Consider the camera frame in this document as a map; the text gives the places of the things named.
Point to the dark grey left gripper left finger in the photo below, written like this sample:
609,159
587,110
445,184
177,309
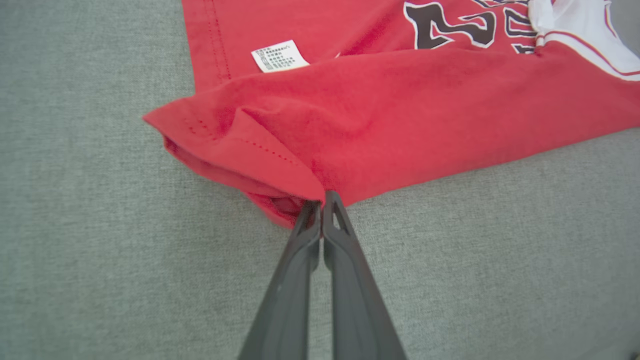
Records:
287,300

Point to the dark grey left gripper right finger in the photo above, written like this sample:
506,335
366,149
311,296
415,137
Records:
355,300

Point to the red Bulls 23 jersey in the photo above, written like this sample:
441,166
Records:
400,115

